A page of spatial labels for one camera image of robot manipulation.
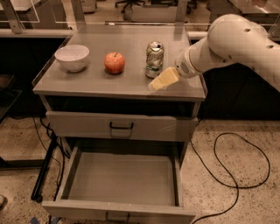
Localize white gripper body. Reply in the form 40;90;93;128
175;45;209;79

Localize open middle grey drawer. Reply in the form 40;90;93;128
42;147;195;224

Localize closed upper grey drawer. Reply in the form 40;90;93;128
45;110;200;143

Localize black floor cable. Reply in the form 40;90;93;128
189;132;271;224

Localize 7up can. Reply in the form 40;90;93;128
145;41;165;79

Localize grey drawer cabinet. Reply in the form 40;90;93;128
32;24;208;224

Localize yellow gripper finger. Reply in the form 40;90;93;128
148;67;179;91

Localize black office chair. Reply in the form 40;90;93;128
115;0;146;13

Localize black cables at left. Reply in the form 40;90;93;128
31;116;71;202

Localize white ceramic bowl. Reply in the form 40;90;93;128
54;45;89;73

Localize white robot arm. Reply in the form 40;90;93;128
149;14;280;91

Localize red apple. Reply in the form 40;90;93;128
104;52;125;74

